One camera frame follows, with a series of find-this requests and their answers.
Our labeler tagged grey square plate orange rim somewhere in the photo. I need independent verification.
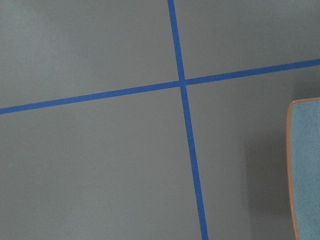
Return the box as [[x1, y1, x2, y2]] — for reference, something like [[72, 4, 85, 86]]
[[286, 97, 320, 240]]

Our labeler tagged brown paper table mat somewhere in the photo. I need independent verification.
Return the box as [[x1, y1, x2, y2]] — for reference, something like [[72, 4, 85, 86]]
[[0, 0, 320, 240]]

